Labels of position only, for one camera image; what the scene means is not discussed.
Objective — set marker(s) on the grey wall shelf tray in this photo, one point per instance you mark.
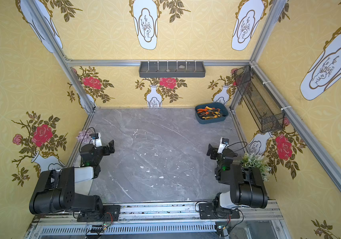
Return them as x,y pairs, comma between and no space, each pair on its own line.
172,69

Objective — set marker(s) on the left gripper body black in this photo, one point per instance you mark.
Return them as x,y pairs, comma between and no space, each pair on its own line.
107,148

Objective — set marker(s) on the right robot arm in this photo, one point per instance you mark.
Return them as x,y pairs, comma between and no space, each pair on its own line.
246,183

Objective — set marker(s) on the aluminium front rail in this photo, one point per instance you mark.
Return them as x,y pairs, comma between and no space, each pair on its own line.
165,217

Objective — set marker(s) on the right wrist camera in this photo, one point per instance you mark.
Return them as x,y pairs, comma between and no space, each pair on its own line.
224,142

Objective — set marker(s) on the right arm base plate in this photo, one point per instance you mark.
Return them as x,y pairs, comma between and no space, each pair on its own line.
208,211

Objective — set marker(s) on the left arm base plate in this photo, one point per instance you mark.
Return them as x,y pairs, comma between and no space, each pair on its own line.
109,213

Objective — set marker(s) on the black wire mesh basket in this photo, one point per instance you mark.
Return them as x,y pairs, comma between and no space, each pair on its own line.
263,107

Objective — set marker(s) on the pink flower pot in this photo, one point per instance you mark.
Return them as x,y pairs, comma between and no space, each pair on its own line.
84,136

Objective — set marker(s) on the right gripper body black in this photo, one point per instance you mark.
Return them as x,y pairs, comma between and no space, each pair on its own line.
213,152

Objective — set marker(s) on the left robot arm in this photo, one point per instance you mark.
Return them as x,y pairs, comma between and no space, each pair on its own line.
55,189

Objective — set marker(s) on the teal plastic storage box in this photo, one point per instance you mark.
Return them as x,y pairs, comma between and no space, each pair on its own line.
211,113

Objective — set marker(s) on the green potted plant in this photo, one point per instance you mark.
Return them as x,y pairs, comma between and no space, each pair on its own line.
257,161

